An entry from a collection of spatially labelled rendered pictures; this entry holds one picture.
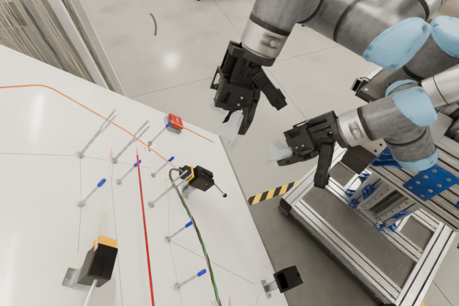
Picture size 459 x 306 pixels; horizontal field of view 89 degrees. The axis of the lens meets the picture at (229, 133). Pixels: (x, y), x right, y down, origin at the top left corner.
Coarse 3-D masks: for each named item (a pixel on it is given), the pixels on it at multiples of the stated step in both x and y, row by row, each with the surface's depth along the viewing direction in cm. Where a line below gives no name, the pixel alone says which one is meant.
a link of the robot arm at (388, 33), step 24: (360, 0) 36; (384, 0) 35; (408, 0) 33; (432, 0) 33; (360, 24) 35; (384, 24) 33; (408, 24) 32; (360, 48) 37; (384, 48) 34; (408, 48) 32
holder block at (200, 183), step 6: (198, 168) 62; (204, 168) 64; (198, 174) 60; (210, 174) 64; (198, 180) 60; (204, 180) 61; (210, 180) 62; (198, 186) 62; (204, 186) 62; (210, 186) 63
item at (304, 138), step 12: (312, 120) 54; (324, 120) 53; (336, 120) 50; (288, 132) 56; (300, 132) 53; (312, 132) 53; (324, 132) 52; (336, 132) 49; (288, 144) 55; (300, 144) 54; (312, 144) 52; (312, 156) 53
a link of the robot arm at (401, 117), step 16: (400, 96) 43; (416, 96) 41; (368, 112) 45; (384, 112) 43; (400, 112) 42; (416, 112) 41; (432, 112) 40; (368, 128) 45; (384, 128) 44; (400, 128) 43; (416, 128) 43
